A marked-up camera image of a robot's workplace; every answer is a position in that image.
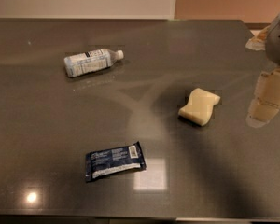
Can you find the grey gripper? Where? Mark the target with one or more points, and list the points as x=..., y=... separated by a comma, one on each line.
x=267, y=94

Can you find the blue label plastic bottle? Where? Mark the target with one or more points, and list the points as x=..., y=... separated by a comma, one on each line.
x=91, y=61

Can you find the dark blue snack wrapper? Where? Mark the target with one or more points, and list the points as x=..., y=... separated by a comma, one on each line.
x=111, y=161

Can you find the pale yellow sponge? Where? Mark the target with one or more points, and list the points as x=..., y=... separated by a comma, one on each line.
x=199, y=108

